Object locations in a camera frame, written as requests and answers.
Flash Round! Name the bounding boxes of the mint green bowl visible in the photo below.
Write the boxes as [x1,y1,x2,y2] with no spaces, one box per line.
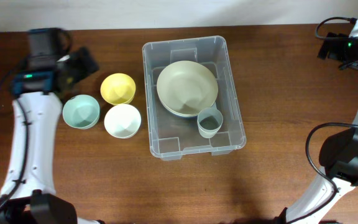
[62,95,100,129]

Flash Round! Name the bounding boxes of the yellow bowl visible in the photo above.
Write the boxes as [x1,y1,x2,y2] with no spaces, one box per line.
[100,73,136,105]

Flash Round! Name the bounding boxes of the white bowl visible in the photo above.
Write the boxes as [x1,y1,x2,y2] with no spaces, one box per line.
[104,104,142,139]

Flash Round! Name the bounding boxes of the beige plate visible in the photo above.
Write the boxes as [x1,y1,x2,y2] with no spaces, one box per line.
[157,60,219,114]

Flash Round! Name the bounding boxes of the cream plate front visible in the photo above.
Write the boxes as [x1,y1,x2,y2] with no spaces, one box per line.
[161,101,217,118]

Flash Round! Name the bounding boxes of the grey cup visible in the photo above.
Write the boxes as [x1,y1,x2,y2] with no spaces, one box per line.
[197,108,223,133]

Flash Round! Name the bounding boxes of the cream cup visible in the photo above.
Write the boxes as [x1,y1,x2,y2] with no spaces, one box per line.
[199,129,218,139]

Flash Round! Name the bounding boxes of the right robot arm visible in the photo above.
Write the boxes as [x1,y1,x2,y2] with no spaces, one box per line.
[273,17,358,223]

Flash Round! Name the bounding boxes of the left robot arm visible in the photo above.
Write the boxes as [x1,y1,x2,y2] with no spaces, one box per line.
[0,27,99,223]

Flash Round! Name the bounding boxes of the clear plastic storage bin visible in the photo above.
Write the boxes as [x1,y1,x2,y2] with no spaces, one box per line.
[142,35,246,161]

